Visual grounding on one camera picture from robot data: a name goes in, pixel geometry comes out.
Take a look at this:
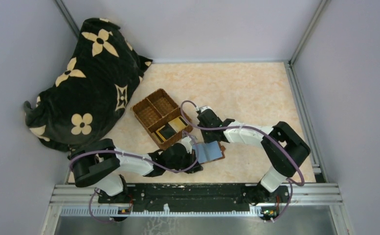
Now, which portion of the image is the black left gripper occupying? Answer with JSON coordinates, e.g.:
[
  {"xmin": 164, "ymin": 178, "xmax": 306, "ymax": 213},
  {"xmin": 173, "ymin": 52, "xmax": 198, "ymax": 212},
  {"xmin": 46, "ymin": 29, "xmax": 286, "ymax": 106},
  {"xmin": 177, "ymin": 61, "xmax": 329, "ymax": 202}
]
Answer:
[{"xmin": 166, "ymin": 148, "xmax": 203, "ymax": 174}]

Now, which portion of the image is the purple cable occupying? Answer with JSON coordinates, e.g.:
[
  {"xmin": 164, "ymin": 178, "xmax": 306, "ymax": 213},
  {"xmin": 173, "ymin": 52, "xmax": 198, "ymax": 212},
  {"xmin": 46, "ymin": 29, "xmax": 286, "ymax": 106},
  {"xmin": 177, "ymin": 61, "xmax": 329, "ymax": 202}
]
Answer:
[
  {"xmin": 69, "ymin": 130, "xmax": 201, "ymax": 224},
  {"xmin": 180, "ymin": 100, "xmax": 305, "ymax": 223}
]

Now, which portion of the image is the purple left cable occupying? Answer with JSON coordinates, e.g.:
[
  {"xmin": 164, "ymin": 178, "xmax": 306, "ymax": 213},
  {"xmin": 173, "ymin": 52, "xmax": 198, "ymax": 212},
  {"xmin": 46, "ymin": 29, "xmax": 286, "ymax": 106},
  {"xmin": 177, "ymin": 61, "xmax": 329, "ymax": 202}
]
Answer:
[{"xmin": 69, "ymin": 130, "xmax": 201, "ymax": 224}]

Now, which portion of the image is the brown woven divided basket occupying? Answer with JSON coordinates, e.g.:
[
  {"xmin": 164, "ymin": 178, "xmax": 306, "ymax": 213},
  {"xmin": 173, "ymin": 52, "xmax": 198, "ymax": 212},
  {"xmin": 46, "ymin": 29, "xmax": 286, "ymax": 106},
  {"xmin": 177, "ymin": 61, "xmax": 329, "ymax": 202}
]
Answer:
[{"xmin": 131, "ymin": 89, "xmax": 193, "ymax": 150}]

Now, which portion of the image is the brown leather card holder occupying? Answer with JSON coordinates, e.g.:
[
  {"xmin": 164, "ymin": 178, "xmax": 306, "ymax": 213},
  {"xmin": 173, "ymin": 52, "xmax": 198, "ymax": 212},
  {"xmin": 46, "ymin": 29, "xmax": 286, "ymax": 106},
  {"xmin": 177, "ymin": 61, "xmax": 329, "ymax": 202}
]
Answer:
[{"xmin": 192, "ymin": 141, "xmax": 225, "ymax": 164}]

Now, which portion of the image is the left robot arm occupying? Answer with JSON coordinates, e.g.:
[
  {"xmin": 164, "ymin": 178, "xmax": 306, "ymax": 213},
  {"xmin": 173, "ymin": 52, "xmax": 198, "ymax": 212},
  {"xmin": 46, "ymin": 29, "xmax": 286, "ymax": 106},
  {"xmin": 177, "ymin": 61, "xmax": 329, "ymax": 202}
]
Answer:
[{"xmin": 68, "ymin": 136, "xmax": 203, "ymax": 203}]

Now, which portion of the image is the black card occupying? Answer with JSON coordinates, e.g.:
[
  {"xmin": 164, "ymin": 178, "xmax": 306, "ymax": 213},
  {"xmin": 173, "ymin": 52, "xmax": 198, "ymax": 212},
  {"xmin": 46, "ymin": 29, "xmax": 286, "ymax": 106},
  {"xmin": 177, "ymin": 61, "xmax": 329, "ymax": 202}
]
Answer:
[{"xmin": 158, "ymin": 124, "xmax": 176, "ymax": 141}]

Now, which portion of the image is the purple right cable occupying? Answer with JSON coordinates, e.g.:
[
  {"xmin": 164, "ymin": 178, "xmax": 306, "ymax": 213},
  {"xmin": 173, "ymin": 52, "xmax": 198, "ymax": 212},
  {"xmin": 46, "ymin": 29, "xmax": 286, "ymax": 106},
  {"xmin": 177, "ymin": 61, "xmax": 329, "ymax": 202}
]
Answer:
[{"xmin": 180, "ymin": 100, "xmax": 305, "ymax": 223}]

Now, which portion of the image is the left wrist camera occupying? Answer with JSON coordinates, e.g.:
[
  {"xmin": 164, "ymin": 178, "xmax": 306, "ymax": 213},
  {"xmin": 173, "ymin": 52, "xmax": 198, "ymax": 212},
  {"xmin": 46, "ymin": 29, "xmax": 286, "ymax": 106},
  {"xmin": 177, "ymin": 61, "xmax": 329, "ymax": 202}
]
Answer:
[{"xmin": 179, "ymin": 135, "xmax": 196, "ymax": 153}]

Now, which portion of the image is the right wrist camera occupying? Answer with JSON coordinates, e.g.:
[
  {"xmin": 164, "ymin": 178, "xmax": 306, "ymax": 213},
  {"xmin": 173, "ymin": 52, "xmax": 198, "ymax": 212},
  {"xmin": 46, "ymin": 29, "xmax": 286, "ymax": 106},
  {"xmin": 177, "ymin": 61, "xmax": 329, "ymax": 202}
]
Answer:
[{"xmin": 197, "ymin": 106, "xmax": 211, "ymax": 114}]

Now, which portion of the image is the gold card in holder sleeve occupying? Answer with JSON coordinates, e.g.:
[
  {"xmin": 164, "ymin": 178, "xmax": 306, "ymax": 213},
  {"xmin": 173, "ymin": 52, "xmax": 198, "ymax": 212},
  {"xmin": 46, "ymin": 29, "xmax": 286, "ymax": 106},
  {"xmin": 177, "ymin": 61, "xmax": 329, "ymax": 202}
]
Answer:
[{"xmin": 155, "ymin": 127, "xmax": 166, "ymax": 142}]

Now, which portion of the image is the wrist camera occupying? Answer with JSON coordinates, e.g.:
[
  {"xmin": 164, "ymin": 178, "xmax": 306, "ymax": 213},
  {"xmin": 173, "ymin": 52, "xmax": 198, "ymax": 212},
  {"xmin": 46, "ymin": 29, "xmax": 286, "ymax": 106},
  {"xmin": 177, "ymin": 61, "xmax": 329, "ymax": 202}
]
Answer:
[
  {"xmin": 197, "ymin": 106, "xmax": 211, "ymax": 114},
  {"xmin": 179, "ymin": 135, "xmax": 196, "ymax": 153}
]

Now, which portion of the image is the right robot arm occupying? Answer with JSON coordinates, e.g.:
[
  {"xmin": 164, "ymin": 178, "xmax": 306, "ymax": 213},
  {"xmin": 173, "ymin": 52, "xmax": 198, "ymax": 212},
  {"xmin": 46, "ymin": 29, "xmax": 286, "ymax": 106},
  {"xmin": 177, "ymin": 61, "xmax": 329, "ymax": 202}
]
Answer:
[{"xmin": 197, "ymin": 106, "xmax": 311, "ymax": 202}]

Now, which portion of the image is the yellow card in basket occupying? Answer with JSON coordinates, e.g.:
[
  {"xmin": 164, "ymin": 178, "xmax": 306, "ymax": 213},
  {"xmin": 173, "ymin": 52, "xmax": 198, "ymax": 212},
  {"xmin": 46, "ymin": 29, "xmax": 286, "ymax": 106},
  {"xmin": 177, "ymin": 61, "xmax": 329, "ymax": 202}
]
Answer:
[{"xmin": 168, "ymin": 116, "xmax": 187, "ymax": 133}]

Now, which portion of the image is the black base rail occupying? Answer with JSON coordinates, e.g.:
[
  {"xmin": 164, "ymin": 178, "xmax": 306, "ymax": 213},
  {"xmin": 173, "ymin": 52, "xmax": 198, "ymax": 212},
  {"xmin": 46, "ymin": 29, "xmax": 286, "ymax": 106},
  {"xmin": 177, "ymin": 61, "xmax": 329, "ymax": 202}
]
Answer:
[{"xmin": 60, "ymin": 182, "xmax": 279, "ymax": 218}]

